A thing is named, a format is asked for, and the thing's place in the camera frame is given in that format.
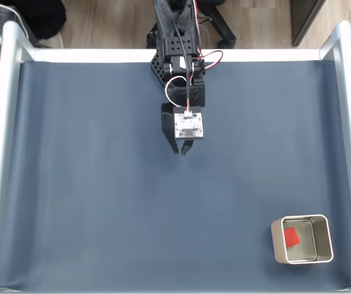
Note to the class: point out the square metal tin container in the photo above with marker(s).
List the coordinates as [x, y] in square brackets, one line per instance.
[322, 242]

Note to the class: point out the black cabinet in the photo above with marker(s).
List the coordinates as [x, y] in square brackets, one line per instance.
[305, 18]

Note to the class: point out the red cube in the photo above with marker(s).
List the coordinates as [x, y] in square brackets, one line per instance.
[291, 236]

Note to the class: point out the white metal table frame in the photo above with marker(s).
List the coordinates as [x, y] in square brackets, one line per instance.
[6, 92]

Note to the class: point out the black office chair base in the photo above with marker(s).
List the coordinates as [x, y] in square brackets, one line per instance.
[222, 24]

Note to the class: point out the bare circuit board camera module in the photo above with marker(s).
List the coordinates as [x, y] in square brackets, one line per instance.
[189, 125]

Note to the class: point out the person's leg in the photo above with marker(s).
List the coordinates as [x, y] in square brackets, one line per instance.
[40, 15]

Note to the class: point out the blue-grey table mat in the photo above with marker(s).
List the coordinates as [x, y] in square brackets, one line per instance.
[101, 183]

